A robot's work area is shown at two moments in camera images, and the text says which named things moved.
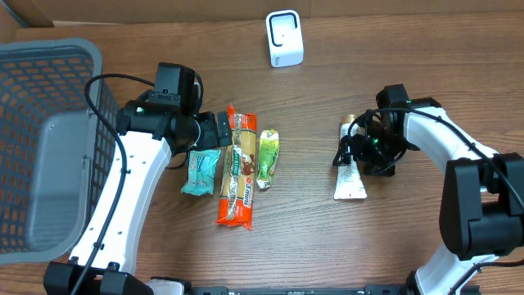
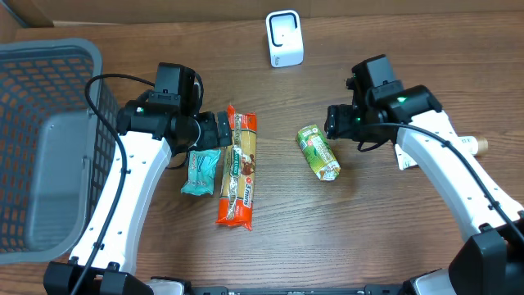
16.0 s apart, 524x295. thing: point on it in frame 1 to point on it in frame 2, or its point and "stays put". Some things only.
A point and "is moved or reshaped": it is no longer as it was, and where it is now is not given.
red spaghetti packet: x=239 y=171 stays put
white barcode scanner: x=284 y=29 stays put
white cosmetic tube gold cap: x=349 y=183 is moved or reshaped
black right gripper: x=364 y=149 to x=332 y=121
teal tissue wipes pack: x=201 y=169 stays put
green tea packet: x=268 y=153 to x=318 y=152
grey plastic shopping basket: x=56 y=159 stays put
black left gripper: x=223 y=129 stays put
